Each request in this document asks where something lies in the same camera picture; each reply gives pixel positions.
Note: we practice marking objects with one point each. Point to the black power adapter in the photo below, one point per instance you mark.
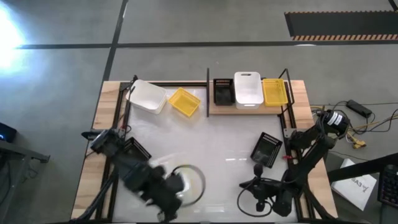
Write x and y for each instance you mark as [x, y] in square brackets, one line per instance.
[359, 108]

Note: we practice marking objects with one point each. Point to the black plastic basket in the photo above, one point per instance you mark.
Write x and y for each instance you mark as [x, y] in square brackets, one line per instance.
[224, 93]
[139, 151]
[266, 151]

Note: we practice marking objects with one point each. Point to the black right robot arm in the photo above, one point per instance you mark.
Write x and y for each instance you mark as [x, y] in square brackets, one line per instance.
[311, 146]

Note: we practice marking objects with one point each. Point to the black mat with hazard stripes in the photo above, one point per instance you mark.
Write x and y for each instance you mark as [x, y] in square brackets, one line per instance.
[342, 23]

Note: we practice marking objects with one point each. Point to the black aluminium rig frame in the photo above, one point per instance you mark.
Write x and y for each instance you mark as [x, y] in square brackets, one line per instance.
[180, 84]

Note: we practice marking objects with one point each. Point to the black metal beam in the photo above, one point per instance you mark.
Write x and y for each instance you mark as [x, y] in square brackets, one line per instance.
[360, 169]

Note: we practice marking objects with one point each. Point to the black device with blue light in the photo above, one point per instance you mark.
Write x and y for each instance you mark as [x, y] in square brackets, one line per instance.
[7, 132]

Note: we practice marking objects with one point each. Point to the yellow plastic basket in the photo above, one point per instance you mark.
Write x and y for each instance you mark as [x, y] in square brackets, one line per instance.
[185, 102]
[275, 91]

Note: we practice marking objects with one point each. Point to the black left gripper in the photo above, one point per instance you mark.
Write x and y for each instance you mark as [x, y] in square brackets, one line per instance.
[164, 193]

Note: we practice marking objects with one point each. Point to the white printed cardboard box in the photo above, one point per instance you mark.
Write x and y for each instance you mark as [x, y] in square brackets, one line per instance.
[353, 183]

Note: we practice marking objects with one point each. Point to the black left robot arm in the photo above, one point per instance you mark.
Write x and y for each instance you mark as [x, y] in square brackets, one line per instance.
[133, 174]

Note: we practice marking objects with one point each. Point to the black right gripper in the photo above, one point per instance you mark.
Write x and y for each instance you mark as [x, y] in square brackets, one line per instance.
[267, 189]

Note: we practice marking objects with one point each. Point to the small red tag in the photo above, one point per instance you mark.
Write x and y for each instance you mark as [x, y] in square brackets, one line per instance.
[287, 157]

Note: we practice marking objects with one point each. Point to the white plastic bin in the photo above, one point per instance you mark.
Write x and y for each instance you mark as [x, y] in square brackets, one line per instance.
[146, 95]
[248, 90]

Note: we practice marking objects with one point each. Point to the grey metal stand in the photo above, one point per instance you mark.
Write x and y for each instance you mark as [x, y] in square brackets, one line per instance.
[18, 152]

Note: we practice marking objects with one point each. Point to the black keyboard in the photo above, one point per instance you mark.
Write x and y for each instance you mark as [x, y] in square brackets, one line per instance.
[388, 186]

